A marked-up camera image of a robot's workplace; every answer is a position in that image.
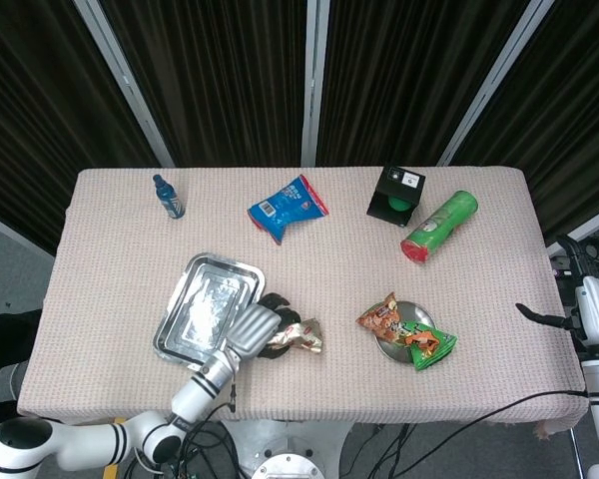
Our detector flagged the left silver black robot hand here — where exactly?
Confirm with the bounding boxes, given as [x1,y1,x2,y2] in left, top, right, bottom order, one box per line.
[226,292,303,360]

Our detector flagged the gold red snack bag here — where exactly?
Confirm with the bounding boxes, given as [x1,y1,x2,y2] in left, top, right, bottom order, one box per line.
[269,317,325,354]

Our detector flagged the orange green snack bag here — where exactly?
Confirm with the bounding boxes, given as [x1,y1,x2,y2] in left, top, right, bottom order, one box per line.
[354,291,458,372]

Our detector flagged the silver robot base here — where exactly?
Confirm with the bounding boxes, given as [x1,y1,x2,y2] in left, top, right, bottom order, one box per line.
[219,418,355,479]

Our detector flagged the black power strip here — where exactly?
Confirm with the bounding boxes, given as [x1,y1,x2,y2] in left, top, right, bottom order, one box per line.
[552,254,599,280]

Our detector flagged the rectangular steel tray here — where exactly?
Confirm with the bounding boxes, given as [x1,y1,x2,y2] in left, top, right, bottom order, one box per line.
[152,251,267,368]

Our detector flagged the pink woven tablecloth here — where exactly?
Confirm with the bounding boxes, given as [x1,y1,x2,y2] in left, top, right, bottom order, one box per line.
[17,167,591,438]

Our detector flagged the blue snack bag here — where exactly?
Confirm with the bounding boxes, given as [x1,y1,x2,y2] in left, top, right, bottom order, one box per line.
[247,174,330,246]

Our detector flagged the blue spray bottle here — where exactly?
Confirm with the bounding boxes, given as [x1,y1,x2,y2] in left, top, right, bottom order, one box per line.
[152,174,187,220]

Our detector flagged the round steel plate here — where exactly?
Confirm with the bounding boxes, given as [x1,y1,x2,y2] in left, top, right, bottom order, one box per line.
[373,299,436,364]

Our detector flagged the green chips can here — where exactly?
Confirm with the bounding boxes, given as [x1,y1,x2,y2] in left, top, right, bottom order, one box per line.
[399,190,480,265]

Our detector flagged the dark pleated curtain panel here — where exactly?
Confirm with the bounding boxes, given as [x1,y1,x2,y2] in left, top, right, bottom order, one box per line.
[99,0,310,168]
[316,0,530,168]
[453,0,599,245]
[0,0,164,253]

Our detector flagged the black open box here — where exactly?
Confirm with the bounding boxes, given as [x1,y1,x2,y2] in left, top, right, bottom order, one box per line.
[365,165,425,229]

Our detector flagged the person in dark clothes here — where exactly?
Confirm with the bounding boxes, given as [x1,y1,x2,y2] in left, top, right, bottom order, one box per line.
[0,307,45,418]

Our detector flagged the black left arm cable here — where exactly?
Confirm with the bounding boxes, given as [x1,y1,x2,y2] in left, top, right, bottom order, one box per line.
[182,381,239,453]

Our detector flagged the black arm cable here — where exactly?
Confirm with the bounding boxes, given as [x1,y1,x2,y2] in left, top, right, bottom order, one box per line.
[182,381,239,453]
[366,389,589,479]

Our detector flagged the white partition rail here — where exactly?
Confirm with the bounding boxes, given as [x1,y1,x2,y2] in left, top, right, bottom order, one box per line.
[546,202,599,258]
[0,208,56,260]

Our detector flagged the black floor cable tangle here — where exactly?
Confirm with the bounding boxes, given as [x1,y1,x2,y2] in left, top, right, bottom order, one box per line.
[124,418,246,479]

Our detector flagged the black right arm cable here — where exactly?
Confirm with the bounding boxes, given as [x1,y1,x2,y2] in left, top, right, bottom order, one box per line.
[366,389,589,479]

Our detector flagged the white floor cable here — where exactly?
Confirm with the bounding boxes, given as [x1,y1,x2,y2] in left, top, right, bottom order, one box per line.
[132,446,167,475]

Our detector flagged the white partition post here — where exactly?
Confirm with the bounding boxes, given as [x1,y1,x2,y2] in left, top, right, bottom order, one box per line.
[300,0,330,168]
[73,0,176,169]
[436,0,555,168]

